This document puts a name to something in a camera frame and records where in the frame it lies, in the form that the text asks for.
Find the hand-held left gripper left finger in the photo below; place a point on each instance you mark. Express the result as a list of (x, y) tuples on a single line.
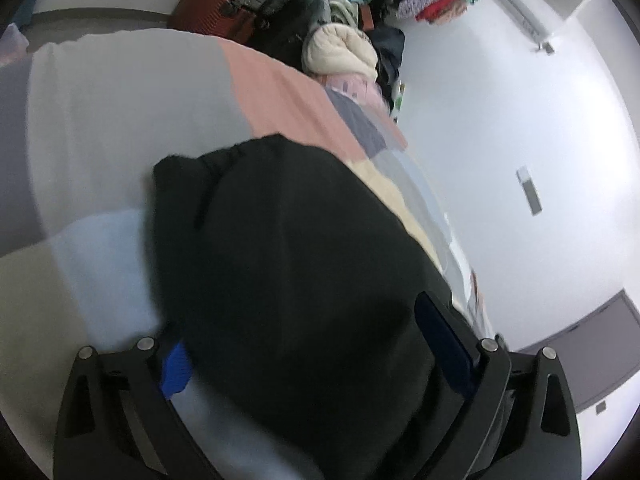
[(175, 370)]

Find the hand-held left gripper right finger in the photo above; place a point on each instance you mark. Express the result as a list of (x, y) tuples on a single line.
[(445, 345)]

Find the black garment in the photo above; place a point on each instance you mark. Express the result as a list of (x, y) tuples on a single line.
[(300, 285)]

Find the grey door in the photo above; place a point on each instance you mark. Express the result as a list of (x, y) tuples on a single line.
[(590, 350)]

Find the white green packet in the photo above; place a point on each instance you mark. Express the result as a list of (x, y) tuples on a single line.
[(399, 97)]

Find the checkered bed blanket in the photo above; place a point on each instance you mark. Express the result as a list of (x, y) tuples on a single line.
[(125, 110)]

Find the pink garment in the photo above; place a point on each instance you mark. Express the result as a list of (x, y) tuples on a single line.
[(350, 84)]

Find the black jacket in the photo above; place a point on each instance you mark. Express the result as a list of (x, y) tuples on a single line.
[(387, 45)]

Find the cream fluffy blanket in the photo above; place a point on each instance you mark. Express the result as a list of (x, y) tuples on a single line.
[(335, 52)]

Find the white air conditioner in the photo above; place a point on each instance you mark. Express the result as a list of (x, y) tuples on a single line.
[(520, 15)]

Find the black backpack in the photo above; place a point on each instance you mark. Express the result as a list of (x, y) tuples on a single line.
[(285, 35)]

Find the red suitcase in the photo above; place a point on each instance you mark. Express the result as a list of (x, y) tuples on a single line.
[(210, 15)]

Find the small dark wall switch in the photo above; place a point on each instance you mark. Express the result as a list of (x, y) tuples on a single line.
[(600, 407)]

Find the grey wall panel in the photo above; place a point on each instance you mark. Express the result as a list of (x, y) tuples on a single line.
[(529, 190)]

